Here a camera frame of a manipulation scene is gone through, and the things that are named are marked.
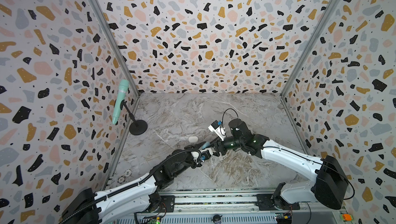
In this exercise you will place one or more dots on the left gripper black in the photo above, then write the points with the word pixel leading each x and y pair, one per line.
pixel 194 152

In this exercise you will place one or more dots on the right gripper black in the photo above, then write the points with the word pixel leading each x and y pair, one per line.
pixel 219 145

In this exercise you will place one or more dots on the white earbud charging case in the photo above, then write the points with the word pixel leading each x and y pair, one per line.
pixel 193 139

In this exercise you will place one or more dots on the blue earbud charging case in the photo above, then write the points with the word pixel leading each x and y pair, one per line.
pixel 205 145

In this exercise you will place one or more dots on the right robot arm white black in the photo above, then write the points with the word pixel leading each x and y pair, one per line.
pixel 326 181

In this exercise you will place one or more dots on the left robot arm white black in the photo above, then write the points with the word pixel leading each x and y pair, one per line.
pixel 137 196

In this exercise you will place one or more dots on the black microphone stand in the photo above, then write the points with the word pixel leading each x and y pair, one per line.
pixel 137 127

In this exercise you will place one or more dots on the poker chips stack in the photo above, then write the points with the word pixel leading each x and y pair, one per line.
pixel 125 177

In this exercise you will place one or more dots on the mint green microphone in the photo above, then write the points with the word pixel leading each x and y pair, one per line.
pixel 122 91

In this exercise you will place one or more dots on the orange button box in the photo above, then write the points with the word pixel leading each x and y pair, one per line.
pixel 346 217

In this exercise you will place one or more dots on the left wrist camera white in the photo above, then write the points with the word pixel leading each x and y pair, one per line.
pixel 198 157

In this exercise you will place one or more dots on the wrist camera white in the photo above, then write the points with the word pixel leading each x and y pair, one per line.
pixel 198 157
pixel 218 129

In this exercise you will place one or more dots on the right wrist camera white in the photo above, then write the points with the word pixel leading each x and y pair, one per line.
pixel 218 129

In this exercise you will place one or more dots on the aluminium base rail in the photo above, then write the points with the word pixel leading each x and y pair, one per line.
pixel 237 206

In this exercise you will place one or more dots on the black knob on rail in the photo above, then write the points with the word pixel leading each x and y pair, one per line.
pixel 217 219

